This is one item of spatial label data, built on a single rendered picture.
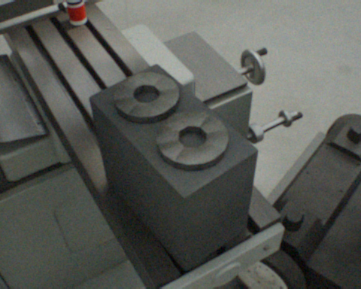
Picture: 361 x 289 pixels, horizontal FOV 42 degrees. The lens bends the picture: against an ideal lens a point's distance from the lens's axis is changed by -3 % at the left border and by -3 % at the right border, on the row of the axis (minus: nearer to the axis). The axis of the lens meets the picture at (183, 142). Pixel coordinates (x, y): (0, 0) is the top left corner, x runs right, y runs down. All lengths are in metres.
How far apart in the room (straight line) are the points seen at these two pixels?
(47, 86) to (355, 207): 0.80
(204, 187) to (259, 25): 2.30
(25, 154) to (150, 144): 0.50
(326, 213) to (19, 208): 0.74
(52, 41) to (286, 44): 1.77
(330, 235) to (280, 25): 1.81
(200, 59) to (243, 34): 1.40
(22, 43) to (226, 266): 0.69
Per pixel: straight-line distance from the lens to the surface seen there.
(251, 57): 1.47
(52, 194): 1.17
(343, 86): 2.50
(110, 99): 0.67
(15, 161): 1.07
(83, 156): 0.86
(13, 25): 1.20
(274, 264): 1.12
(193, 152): 0.58
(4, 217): 1.18
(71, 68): 1.04
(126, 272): 1.56
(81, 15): 1.16
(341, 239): 1.22
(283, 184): 1.50
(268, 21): 2.87
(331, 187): 1.28
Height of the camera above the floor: 1.58
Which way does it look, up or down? 48 degrees down
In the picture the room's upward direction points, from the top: 1 degrees counter-clockwise
